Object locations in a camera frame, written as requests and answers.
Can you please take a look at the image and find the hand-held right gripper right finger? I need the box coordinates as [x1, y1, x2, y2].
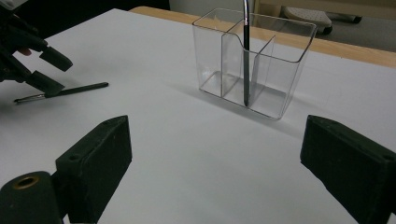
[299, 114, 396, 224]

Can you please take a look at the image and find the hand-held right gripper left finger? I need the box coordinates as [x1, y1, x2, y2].
[55, 115, 134, 224]

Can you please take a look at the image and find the black pen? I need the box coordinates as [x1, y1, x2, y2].
[241, 0, 252, 108]
[13, 81, 110, 105]

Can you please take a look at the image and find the clear plastic pen holder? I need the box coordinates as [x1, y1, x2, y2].
[191, 7, 318, 121]

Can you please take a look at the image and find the office chair base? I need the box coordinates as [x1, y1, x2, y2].
[280, 5, 364, 35]

